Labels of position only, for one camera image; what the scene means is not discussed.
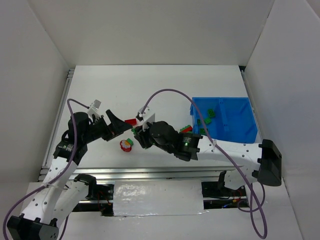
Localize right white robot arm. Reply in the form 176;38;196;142
133;121;282;190

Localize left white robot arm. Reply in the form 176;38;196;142
3;110;132;240

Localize green small lego brick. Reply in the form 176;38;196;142
126;138;134;147

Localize red rectangular lego brick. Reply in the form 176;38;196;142
124;118;138;126

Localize red flower lego piece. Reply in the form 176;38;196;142
119;140;132;153

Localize green red layered lego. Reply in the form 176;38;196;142
179;125;193;133

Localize silver tape cover plate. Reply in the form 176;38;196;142
113;179;204;217

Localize blue plastic divided bin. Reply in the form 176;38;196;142
192;97;258;144

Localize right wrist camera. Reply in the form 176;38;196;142
135;106;155;132

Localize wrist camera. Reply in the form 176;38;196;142
88;99;101;113
135;106;155;132

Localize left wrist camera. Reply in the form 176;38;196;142
88;99;101;113

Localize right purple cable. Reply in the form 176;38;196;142
142;88;268;238

